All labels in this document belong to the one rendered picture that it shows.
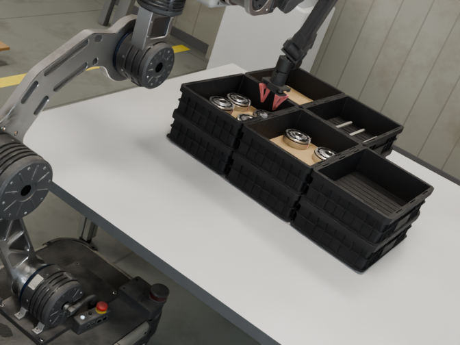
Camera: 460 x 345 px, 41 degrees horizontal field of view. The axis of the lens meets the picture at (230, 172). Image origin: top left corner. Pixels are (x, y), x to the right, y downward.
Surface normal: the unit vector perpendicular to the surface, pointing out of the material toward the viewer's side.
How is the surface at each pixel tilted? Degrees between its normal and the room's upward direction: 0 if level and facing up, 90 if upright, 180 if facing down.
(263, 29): 90
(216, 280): 0
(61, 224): 0
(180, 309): 0
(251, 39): 90
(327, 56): 90
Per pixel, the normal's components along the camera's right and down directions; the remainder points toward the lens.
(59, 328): 0.30, -0.83
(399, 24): -0.52, 0.27
